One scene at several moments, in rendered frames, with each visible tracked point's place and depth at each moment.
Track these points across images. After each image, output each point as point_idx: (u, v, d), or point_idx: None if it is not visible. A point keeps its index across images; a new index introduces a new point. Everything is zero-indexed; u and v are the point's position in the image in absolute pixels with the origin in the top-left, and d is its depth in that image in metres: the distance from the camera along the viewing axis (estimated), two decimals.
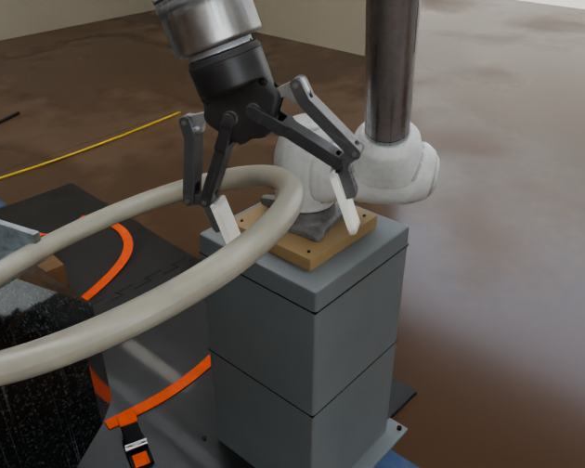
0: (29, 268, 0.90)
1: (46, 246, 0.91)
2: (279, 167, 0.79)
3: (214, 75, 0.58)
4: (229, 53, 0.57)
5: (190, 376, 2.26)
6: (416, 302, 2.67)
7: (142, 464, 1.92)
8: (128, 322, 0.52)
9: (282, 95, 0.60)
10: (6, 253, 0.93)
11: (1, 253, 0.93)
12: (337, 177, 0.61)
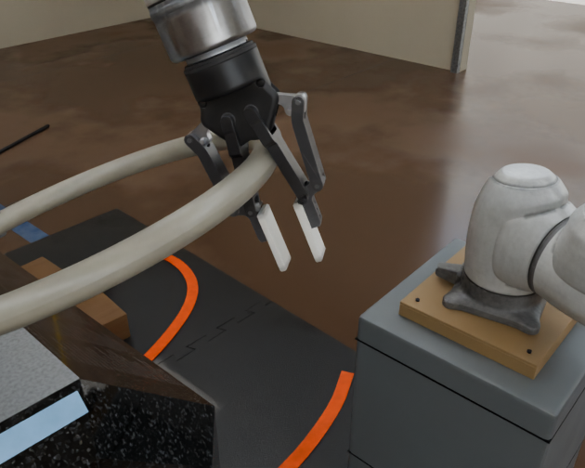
0: None
1: (6, 219, 0.86)
2: None
3: (212, 78, 0.57)
4: (227, 55, 0.57)
5: (293, 460, 1.87)
6: None
7: None
8: (101, 273, 0.48)
9: (279, 102, 0.60)
10: None
11: None
12: (302, 208, 0.64)
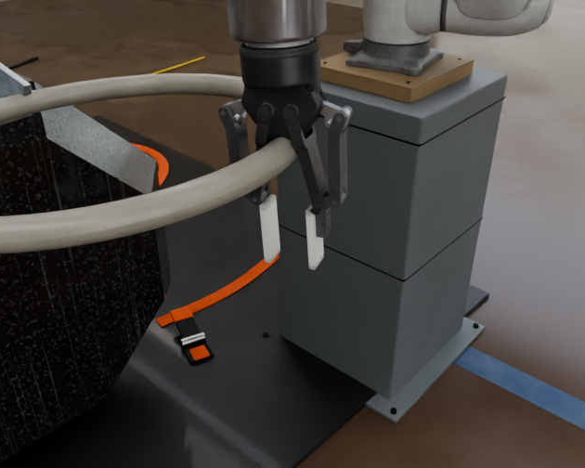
0: (12, 120, 0.85)
1: (35, 102, 0.85)
2: None
3: (263, 69, 0.55)
4: (285, 52, 0.55)
5: (243, 279, 2.10)
6: None
7: (201, 357, 1.76)
8: (83, 229, 0.49)
9: (322, 112, 0.59)
10: None
11: None
12: (313, 216, 0.63)
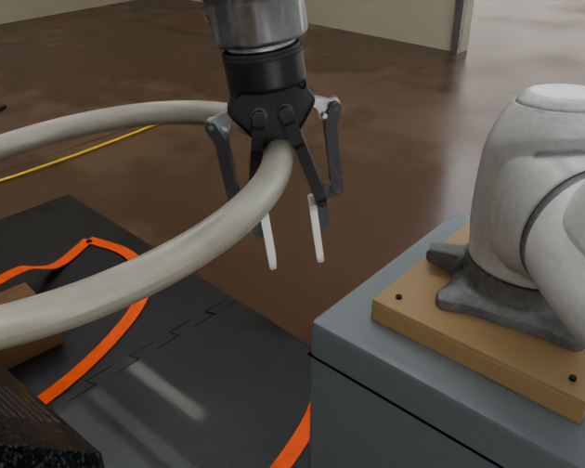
0: None
1: None
2: None
3: (263, 73, 0.55)
4: (282, 53, 0.54)
5: None
6: None
7: None
8: (163, 272, 0.44)
9: (315, 106, 0.60)
10: None
11: None
12: (317, 210, 0.64)
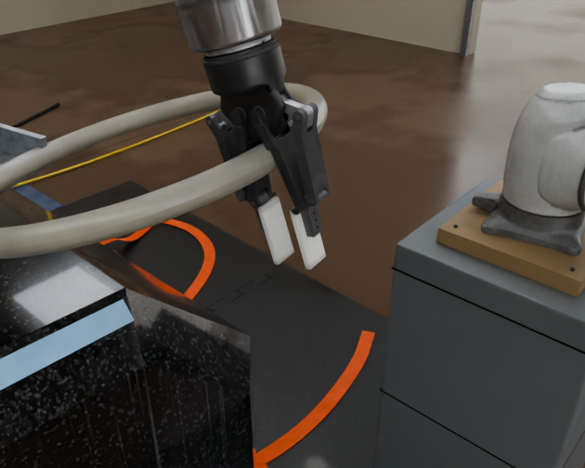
0: (34, 172, 0.92)
1: (53, 151, 0.92)
2: (294, 84, 0.85)
3: (216, 76, 0.57)
4: (232, 58, 0.56)
5: (318, 412, 1.87)
6: None
7: None
8: (198, 192, 0.57)
9: (286, 111, 0.58)
10: (8, 157, 0.94)
11: (3, 157, 0.94)
12: (297, 216, 0.63)
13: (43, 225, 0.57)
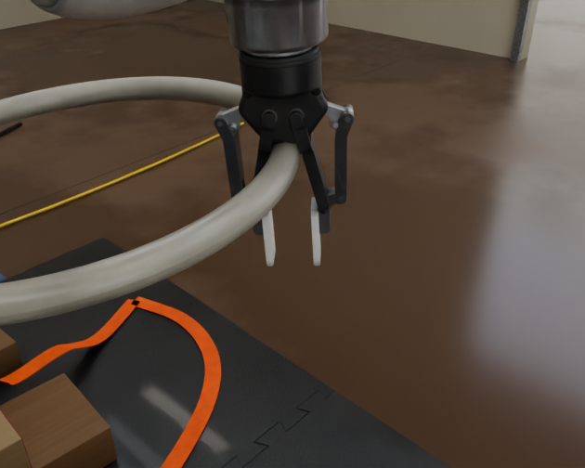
0: None
1: None
2: (193, 77, 0.80)
3: (275, 79, 0.54)
4: (298, 59, 0.53)
5: None
6: None
7: None
8: (269, 200, 0.53)
9: (327, 113, 0.59)
10: None
11: None
12: (318, 215, 0.64)
13: (112, 264, 0.45)
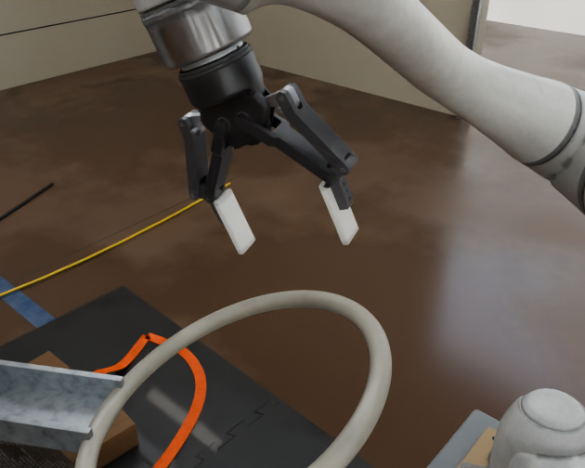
0: (119, 410, 1.02)
1: (131, 387, 1.03)
2: (338, 296, 1.00)
3: (198, 88, 0.57)
4: (212, 67, 0.55)
5: None
6: None
7: None
8: None
9: (271, 105, 0.58)
10: (89, 398, 1.04)
11: (83, 399, 1.04)
12: (328, 190, 0.60)
13: None
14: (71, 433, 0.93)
